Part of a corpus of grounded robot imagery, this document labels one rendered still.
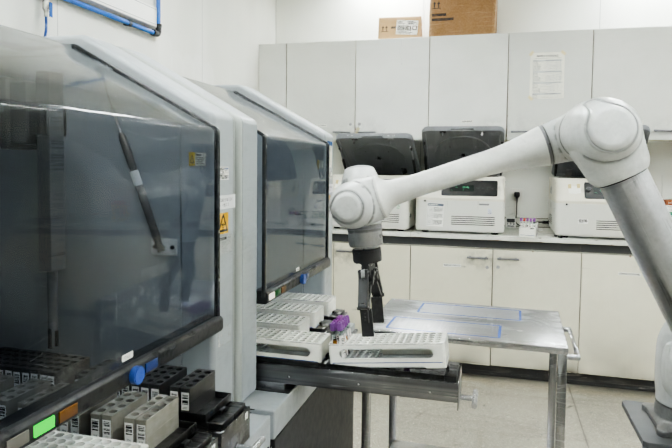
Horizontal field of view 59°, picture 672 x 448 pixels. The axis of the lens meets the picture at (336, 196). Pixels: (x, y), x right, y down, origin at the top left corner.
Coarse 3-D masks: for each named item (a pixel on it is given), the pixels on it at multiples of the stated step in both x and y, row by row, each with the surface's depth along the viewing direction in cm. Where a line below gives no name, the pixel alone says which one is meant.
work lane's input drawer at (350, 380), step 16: (256, 368) 156; (272, 368) 155; (288, 368) 154; (304, 368) 153; (320, 368) 152; (336, 368) 151; (352, 368) 150; (368, 368) 149; (384, 368) 153; (400, 368) 153; (416, 368) 153; (432, 368) 153; (448, 368) 149; (304, 384) 153; (320, 384) 152; (336, 384) 150; (352, 384) 149; (368, 384) 148; (384, 384) 147; (400, 384) 146; (416, 384) 145; (432, 384) 144; (448, 384) 143; (448, 400) 143
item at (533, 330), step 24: (384, 312) 204; (408, 312) 205; (432, 312) 205; (456, 312) 206; (480, 312) 206; (504, 312) 206; (528, 312) 207; (552, 312) 207; (456, 336) 177; (480, 336) 177; (504, 336) 177; (528, 336) 177; (552, 336) 178; (552, 360) 208; (576, 360) 172; (552, 384) 208; (552, 408) 209; (552, 432) 209
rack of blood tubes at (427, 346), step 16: (352, 336) 158; (384, 336) 156; (400, 336) 155; (416, 336) 154; (432, 336) 151; (336, 352) 152; (352, 352) 156; (368, 352) 156; (384, 352) 159; (400, 352) 157; (416, 352) 156; (432, 352) 155; (448, 352) 152
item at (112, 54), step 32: (128, 64) 133; (192, 96) 134; (224, 128) 133; (224, 160) 133; (224, 192) 134; (224, 224) 134; (224, 256) 134; (224, 288) 135; (224, 320) 135; (192, 352) 132; (224, 352) 136; (224, 384) 136; (256, 416) 139
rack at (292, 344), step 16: (256, 336) 160; (272, 336) 159; (288, 336) 159; (304, 336) 160; (320, 336) 161; (256, 352) 158; (272, 352) 164; (288, 352) 164; (304, 352) 164; (320, 352) 153
